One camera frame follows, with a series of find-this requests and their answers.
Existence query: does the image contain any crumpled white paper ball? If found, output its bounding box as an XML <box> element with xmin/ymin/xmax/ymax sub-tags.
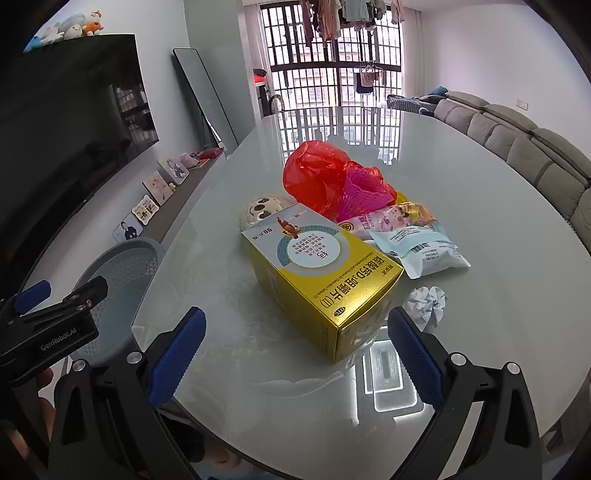
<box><xmin>403</xmin><ymin>286</ymin><xmax>448</xmax><ymax>332</ymax></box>

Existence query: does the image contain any tall standing mirror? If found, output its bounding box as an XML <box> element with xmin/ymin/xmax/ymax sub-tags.
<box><xmin>172</xmin><ymin>47</ymin><xmax>240</xmax><ymax>160</ymax></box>

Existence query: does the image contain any white blue face mask packet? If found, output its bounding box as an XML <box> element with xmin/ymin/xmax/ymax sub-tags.
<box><xmin>369</xmin><ymin>220</ymin><xmax>472</xmax><ymax>279</ymax></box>

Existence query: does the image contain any red plastic bag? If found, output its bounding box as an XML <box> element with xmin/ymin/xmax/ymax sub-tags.
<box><xmin>283</xmin><ymin>141</ymin><xmax>398</xmax><ymax>221</ymax></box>

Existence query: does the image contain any pink snack packet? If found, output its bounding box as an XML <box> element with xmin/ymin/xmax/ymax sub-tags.
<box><xmin>337</xmin><ymin>202</ymin><xmax>437</xmax><ymax>241</ymax></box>

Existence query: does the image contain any photo frame cartoon figure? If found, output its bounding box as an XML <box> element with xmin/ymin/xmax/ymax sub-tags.
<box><xmin>158</xmin><ymin>154</ymin><xmax>190</xmax><ymax>185</ymax></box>

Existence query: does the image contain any small hanging laundry rack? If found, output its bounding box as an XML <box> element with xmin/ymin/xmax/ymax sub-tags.
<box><xmin>355</xmin><ymin>62</ymin><xmax>384</xmax><ymax>95</ymax></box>

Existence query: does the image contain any window with dark grille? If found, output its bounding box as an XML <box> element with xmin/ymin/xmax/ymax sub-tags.
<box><xmin>259</xmin><ymin>0</ymin><xmax>404</xmax><ymax>112</ymax></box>

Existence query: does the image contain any photo frame pink print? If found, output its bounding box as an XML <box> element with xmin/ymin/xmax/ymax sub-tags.
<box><xmin>142</xmin><ymin>171</ymin><xmax>176</xmax><ymax>206</ymax></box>

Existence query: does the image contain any round panda face toy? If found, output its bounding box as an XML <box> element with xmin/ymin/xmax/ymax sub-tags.
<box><xmin>239</xmin><ymin>194</ymin><xmax>296</xmax><ymax>234</ymax></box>

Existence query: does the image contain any yellow cardboard box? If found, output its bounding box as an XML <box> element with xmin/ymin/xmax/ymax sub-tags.
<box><xmin>240</xmin><ymin>202</ymin><xmax>404</xmax><ymax>363</ymax></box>

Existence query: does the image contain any row of picture cards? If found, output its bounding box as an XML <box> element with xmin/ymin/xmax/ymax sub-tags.
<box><xmin>115</xmin><ymin>148</ymin><xmax>227</xmax><ymax>245</ymax></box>

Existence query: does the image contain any row of hanging clothes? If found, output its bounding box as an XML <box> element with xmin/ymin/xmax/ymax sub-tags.
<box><xmin>300</xmin><ymin>0</ymin><xmax>404</xmax><ymax>42</ymax></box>

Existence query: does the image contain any pink plastic mesh cone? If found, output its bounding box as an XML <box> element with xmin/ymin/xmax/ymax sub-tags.
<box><xmin>336</xmin><ymin>166</ymin><xmax>397</xmax><ymax>223</ymax></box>

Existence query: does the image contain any black television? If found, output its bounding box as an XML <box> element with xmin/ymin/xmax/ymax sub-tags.
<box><xmin>0</xmin><ymin>33</ymin><xmax>160</xmax><ymax>287</ymax></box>

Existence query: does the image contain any grey sofa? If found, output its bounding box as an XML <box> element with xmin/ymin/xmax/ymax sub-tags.
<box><xmin>434</xmin><ymin>91</ymin><xmax>591</xmax><ymax>250</ymax></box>

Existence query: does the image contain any photo frame dark figure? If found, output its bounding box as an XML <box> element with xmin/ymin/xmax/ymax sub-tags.
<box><xmin>113</xmin><ymin>213</ymin><xmax>143</xmax><ymax>242</ymax></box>

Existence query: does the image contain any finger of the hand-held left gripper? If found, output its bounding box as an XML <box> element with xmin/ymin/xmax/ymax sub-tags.
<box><xmin>0</xmin><ymin>280</ymin><xmax>51</xmax><ymax>324</ymax></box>
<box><xmin>18</xmin><ymin>275</ymin><xmax>109</xmax><ymax>326</ymax></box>

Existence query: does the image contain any person's left hand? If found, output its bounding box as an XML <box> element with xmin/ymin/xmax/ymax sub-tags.
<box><xmin>36</xmin><ymin>368</ymin><xmax>57</xmax><ymax>418</ymax></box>

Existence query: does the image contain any photo frame yellow print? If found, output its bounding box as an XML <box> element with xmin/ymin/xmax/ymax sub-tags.
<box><xmin>131</xmin><ymin>194</ymin><xmax>161</xmax><ymax>226</ymax></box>

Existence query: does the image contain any grey plastic basket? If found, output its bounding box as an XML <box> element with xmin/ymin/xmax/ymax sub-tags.
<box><xmin>69</xmin><ymin>237</ymin><xmax>167</xmax><ymax>367</ymax></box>

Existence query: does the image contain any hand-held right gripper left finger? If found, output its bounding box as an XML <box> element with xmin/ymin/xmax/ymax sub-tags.
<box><xmin>48</xmin><ymin>307</ymin><xmax>208</xmax><ymax>480</ymax></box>

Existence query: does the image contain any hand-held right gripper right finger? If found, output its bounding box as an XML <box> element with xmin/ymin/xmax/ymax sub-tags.
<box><xmin>387</xmin><ymin>306</ymin><xmax>543</xmax><ymax>480</ymax></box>

